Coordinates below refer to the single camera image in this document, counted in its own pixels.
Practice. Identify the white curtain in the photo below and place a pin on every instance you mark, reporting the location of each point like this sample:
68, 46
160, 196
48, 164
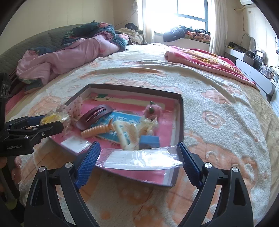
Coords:
220, 26
148, 32

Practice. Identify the pink quilt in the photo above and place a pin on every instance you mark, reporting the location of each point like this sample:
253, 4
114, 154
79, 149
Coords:
72, 54

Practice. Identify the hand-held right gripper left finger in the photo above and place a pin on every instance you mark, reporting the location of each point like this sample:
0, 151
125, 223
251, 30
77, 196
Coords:
87, 165

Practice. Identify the orange spiral hair claw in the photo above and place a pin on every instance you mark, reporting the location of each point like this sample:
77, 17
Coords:
96, 131

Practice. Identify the orange patterned cloth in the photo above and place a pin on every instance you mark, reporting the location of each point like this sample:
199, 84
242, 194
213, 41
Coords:
198, 36

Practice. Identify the cream hair claw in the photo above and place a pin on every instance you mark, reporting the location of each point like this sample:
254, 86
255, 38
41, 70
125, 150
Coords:
125, 135

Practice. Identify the grey organizer box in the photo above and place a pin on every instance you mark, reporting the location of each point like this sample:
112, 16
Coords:
249, 58

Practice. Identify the white cabinet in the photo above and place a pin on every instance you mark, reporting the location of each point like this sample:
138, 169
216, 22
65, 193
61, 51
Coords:
257, 76

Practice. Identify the dark clothes pile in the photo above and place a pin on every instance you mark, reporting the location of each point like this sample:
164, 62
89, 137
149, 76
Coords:
176, 32

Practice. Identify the black cloth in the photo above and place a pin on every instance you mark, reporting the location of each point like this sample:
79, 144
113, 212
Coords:
131, 26

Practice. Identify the striped pillow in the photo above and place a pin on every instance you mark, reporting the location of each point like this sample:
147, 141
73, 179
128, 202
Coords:
15, 80

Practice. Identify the dark floral quilt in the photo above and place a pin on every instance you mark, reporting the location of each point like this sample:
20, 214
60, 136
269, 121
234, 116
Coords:
87, 29

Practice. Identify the black yellow tool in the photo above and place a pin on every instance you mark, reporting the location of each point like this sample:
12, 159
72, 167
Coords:
235, 45

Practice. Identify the polka dot fabric scrunchie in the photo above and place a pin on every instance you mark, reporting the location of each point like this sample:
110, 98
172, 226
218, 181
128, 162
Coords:
74, 109

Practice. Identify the small clear jewelry packet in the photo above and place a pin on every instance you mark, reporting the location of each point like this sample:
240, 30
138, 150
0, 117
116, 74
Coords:
148, 125

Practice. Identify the window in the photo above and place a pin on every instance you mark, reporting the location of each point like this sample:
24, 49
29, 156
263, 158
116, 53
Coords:
191, 8

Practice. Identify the small blue box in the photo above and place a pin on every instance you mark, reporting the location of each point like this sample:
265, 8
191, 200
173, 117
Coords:
149, 141

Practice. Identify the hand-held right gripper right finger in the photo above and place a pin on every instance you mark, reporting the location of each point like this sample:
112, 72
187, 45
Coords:
189, 163

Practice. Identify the yellow item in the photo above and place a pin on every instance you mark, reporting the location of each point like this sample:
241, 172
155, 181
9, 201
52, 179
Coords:
53, 116

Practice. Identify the person's left hand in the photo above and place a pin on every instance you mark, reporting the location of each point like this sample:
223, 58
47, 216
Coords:
17, 169

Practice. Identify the green quilted headboard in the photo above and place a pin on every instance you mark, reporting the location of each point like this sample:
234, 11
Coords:
43, 41

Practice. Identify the pink fuzzy hair clip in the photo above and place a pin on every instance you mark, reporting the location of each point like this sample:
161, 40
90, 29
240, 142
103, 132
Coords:
152, 109

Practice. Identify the pink printed blanket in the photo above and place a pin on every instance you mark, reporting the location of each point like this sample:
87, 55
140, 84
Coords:
207, 61

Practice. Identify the cream clothes pile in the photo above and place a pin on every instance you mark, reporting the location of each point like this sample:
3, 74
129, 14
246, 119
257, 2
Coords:
133, 36

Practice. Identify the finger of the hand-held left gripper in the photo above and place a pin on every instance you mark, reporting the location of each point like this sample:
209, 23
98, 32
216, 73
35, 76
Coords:
54, 127
36, 119

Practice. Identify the white air conditioner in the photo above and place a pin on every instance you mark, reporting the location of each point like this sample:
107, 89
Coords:
246, 2

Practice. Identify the dark cardboard box tray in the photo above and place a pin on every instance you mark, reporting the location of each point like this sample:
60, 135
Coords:
167, 119

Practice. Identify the pink sheet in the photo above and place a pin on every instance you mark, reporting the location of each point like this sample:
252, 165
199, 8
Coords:
13, 102

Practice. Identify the maroon hair clip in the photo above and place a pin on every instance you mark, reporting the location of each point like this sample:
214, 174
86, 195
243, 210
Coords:
84, 122

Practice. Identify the long clear plastic packet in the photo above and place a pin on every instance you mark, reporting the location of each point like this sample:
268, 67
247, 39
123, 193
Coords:
135, 160

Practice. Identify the small clear card packet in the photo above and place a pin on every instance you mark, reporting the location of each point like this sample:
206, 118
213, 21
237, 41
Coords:
74, 145

